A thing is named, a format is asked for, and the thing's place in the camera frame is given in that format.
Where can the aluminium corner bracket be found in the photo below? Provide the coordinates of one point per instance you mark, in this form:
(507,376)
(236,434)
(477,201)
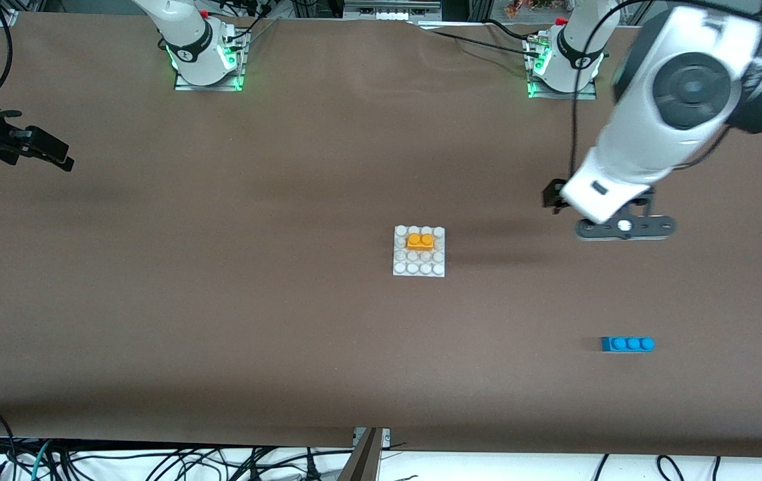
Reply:
(7,18)

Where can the yellow two-stud block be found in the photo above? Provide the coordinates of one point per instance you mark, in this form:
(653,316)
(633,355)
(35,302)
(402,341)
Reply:
(420,242)

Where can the brown table cover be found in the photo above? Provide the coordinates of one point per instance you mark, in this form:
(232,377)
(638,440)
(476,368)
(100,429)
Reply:
(381,367)

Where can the orange red clutter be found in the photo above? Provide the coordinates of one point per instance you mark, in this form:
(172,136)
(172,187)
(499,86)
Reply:
(528,7)

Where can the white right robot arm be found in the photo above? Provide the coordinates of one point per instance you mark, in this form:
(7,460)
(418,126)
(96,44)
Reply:
(194,40)

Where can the blue three-stud block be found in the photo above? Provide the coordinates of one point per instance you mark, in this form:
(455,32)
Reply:
(627,345)

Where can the white studded base plate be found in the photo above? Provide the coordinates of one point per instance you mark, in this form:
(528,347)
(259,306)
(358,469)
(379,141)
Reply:
(421,264)

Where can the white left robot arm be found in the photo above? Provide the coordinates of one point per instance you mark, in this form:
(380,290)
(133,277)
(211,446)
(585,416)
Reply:
(682,87)

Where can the white frame piece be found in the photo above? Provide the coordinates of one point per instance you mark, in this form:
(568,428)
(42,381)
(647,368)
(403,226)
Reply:
(391,10)

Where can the aluminium frame post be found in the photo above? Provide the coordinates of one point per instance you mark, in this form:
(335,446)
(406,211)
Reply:
(362,461)

